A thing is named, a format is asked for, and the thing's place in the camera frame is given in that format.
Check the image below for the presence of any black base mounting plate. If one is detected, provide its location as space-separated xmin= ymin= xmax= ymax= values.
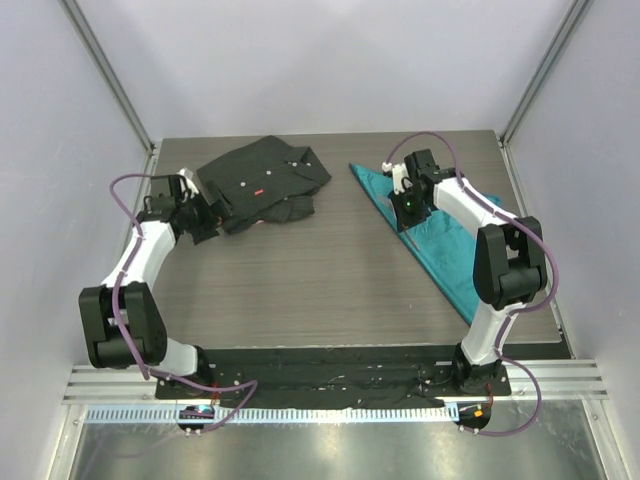
xmin=154 ymin=344 xmax=514 ymax=409

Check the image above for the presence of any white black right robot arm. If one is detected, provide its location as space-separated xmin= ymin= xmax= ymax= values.
xmin=382 ymin=149 xmax=547 ymax=395

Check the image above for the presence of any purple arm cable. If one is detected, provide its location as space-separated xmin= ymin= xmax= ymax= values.
xmin=387 ymin=131 xmax=559 ymax=437
xmin=108 ymin=173 xmax=259 ymax=436

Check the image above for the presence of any dark pinstriped shirt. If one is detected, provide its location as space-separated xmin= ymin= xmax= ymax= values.
xmin=197 ymin=136 xmax=331 ymax=235

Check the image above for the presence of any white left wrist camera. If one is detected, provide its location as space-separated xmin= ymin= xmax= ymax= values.
xmin=178 ymin=168 xmax=200 ymax=200

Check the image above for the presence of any aluminium frame rail right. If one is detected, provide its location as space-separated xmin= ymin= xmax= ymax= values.
xmin=499 ymin=0 xmax=593 ymax=147

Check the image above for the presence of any aluminium frame post left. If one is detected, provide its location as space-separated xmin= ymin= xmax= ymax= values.
xmin=59 ymin=0 xmax=155 ymax=156

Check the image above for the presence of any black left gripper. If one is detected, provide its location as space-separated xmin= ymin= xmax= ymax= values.
xmin=177 ymin=182 xmax=242 ymax=245

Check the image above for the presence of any silver metal fork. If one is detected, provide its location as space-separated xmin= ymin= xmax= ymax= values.
xmin=379 ymin=196 xmax=420 ymax=251

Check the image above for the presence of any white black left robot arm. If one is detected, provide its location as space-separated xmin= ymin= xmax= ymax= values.
xmin=78 ymin=168 xmax=230 ymax=399

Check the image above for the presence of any white slotted cable duct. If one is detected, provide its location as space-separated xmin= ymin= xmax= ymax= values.
xmin=85 ymin=403 xmax=459 ymax=425

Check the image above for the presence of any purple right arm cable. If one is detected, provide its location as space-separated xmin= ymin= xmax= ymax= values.
xmin=387 ymin=131 xmax=559 ymax=437

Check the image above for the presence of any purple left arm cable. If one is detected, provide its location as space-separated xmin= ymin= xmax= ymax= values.
xmin=108 ymin=173 xmax=259 ymax=436

